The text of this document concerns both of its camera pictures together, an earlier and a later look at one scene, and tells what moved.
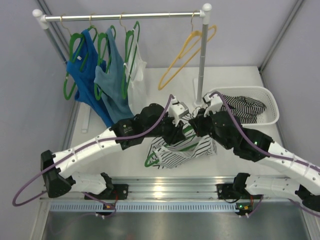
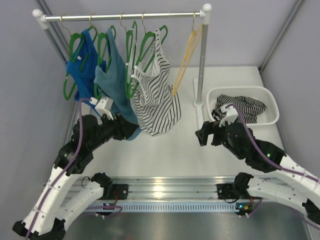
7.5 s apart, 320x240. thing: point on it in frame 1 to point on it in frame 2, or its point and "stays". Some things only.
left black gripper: [175, 132] to [123, 127]
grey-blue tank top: [110, 81] stays
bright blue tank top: [84, 67] stays
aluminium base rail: [172, 187] stays
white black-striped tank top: [192, 146] to [156, 105]
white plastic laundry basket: [270, 115] stays
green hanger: [147, 161] to [152, 47]
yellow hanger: [209, 36] to [193, 37]
